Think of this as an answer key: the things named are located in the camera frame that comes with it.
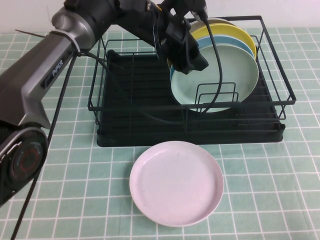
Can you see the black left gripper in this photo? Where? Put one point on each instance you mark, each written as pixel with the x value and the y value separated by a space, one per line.
pixel 178 45

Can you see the mint green plate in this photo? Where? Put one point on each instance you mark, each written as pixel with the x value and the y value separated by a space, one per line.
pixel 232 75

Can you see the light blue plate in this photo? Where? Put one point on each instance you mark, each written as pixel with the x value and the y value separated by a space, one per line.
pixel 232 41

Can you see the yellow plate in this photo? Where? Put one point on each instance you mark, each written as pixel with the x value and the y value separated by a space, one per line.
pixel 230 31

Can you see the grey plate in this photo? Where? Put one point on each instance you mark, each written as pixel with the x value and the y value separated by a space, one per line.
pixel 222 20

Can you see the pink plate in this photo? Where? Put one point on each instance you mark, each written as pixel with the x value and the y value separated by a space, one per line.
pixel 175 180

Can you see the green checked tablecloth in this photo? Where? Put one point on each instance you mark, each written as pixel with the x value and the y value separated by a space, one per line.
pixel 275 175

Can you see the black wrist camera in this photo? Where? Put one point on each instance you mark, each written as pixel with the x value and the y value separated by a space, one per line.
pixel 190 7

